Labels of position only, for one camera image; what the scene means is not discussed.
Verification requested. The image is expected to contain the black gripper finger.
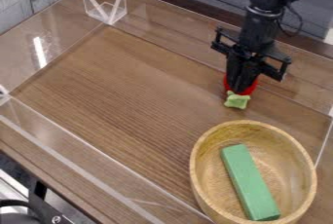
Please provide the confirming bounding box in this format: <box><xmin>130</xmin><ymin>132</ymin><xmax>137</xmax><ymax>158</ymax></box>
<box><xmin>226</xmin><ymin>53</ymin><xmax>242</xmax><ymax>93</ymax></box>
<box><xmin>242</xmin><ymin>61</ymin><xmax>262</xmax><ymax>93</ymax></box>

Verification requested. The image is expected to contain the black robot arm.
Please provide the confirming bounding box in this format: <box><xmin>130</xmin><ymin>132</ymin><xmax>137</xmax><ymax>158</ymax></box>
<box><xmin>212</xmin><ymin>0</ymin><xmax>304</xmax><ymax>94</ymax></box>

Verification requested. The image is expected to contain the clear acrylic enclosure wall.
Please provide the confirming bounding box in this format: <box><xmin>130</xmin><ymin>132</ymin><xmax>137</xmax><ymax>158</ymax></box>
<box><xmin>0</xmin><ymin>86</ymin><xmax>213</xmax><ymax>224</ymax></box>

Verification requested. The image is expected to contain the green rectangular block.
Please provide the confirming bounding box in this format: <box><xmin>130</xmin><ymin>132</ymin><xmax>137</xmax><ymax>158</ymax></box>
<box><xmin>220</xmin><ymin>144</ymin><xmax>281</xmax><ymax>221</ymax></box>

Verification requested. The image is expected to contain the clear acrylic corner bracket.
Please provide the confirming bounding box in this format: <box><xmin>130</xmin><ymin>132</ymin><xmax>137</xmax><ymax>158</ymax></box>
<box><xmin>83</xmin><ymin>0</ymin><xmax>127</xmax><ymax>25</ymax></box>

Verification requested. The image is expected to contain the red plush strawberry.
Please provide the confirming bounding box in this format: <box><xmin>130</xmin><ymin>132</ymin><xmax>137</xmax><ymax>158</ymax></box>
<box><xmin>222</xmin><ymin>80</ymin><xmax>258</xmax><ymax>110</ymax></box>

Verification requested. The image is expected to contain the black cable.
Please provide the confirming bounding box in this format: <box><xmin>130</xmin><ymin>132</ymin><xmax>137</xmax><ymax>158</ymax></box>
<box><xmin>277</xmin><ymin>5</ymin><xmax>305</xmax><ymax>38</ymax></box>

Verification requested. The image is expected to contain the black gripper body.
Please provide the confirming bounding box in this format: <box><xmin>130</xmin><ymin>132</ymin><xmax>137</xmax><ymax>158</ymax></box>
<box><xmin>212</xmin><ymin>26</ymin><xmax>292</xmax><ymax>81</ymax></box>

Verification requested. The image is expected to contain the wooden oval bowl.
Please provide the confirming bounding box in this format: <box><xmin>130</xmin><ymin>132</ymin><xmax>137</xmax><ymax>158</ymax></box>
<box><xmin>189</xmin><ymin>120</ymin><xmax>317</xmax><ymax>224</ymax></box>

